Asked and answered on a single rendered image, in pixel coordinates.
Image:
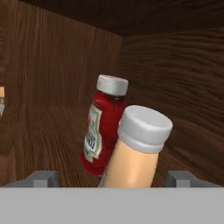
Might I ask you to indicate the red ketchup bottle grey cap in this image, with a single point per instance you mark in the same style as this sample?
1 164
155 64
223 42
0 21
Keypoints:
108 125

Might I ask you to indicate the beige condiment bottle grey cap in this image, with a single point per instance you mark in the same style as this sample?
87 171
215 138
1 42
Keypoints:
137 151

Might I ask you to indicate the brown wooden cabinet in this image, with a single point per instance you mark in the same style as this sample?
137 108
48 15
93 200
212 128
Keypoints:
175 73

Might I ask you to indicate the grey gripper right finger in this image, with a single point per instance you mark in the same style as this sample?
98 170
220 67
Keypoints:
180 179

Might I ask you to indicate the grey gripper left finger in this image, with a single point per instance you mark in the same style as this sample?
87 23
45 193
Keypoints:
43 179

